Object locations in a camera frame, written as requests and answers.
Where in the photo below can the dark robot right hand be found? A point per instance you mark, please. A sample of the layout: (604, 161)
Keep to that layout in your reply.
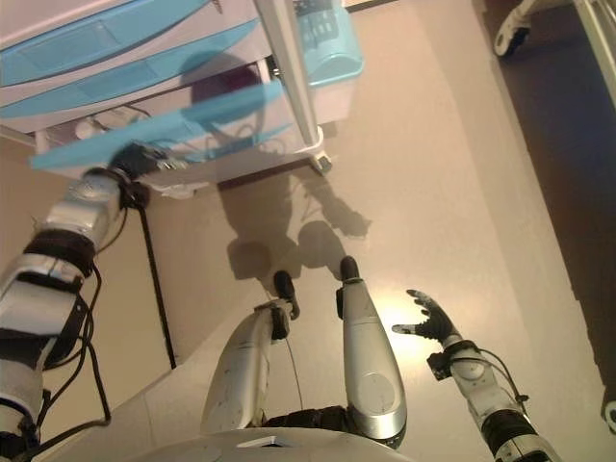
(435, 325)

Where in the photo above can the dark robot left hand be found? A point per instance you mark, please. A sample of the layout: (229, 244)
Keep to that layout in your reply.
(139, 159)

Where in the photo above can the blue-front cart drawer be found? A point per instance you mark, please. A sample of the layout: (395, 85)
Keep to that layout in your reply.
(216, 108)
(48, 103)
(144, 53)

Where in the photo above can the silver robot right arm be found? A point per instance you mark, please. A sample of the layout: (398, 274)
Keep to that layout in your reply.
(471, 380)

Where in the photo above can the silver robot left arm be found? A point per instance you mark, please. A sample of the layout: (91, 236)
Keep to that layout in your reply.
(82, 202)

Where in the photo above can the silver robot right leg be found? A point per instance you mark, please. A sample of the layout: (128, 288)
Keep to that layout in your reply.
(366, 346)

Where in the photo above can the silver robot leg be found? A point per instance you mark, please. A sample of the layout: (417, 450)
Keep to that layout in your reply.
(366, 346)
(240, 366)

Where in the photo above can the white medical cart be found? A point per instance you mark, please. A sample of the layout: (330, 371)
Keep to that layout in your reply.
(289, 72)

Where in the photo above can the cart caster wheel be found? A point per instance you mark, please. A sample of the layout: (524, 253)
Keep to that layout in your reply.
(323, 163)

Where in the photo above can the grey robot torso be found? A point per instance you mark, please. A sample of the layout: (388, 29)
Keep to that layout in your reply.
(289, 447)

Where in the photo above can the silver robot left leg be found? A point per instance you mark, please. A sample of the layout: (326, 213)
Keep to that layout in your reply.
(240, 366)

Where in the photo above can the blue-lid waste bin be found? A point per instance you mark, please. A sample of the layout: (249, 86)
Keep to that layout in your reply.
(337, 62)

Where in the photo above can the bed caster wheel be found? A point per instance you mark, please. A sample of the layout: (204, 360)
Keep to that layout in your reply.
(512, 38)

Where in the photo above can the white hospital bed frame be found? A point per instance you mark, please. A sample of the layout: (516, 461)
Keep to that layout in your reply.
(597, 29)

